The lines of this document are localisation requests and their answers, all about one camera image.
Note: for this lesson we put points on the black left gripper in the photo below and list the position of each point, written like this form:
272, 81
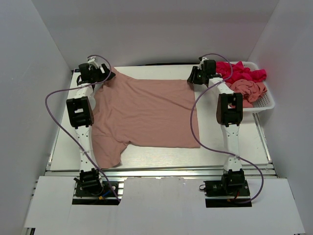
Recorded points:
104, 75

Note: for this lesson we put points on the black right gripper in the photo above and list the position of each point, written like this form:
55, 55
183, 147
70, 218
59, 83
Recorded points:
192, 78

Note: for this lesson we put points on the dusty pink t shirt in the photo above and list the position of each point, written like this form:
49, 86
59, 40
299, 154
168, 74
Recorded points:
144, 113

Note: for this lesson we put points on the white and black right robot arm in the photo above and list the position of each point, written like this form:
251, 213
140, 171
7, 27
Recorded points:
229, 115

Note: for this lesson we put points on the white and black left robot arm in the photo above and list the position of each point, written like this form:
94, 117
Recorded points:
81, 118

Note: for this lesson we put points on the magenta t shirt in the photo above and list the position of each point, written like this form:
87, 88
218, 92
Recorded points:
234, 72

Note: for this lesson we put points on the coral pink t shirt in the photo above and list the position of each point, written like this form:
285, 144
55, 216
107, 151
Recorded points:
250, 90

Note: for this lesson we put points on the white perforated plastic basket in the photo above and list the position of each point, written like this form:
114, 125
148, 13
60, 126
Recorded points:
266, 102

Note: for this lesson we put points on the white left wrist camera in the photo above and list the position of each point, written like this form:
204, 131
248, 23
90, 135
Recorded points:
92, 61

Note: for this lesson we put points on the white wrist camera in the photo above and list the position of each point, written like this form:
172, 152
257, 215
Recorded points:
201, 62
92, 61

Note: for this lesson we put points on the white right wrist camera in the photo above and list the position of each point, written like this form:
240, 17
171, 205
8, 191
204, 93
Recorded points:
201, 62

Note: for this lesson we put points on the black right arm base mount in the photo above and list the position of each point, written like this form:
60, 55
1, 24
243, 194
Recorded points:
216, 196

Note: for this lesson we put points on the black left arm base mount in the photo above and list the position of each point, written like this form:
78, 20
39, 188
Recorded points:
102, 196

